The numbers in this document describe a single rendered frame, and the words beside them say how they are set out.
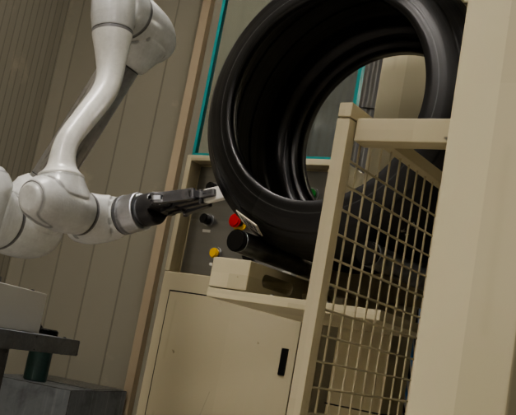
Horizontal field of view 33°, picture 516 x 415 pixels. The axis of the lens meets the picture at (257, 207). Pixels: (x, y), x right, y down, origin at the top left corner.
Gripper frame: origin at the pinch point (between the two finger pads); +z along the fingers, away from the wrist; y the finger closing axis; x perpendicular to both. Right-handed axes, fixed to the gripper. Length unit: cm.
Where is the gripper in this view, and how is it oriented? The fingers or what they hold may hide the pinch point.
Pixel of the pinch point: (218, 193)
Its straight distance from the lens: 189.1
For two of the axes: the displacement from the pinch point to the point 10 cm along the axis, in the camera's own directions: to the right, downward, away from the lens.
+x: 0.3, 9.5, -3.0
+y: 5.2, 2.4, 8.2
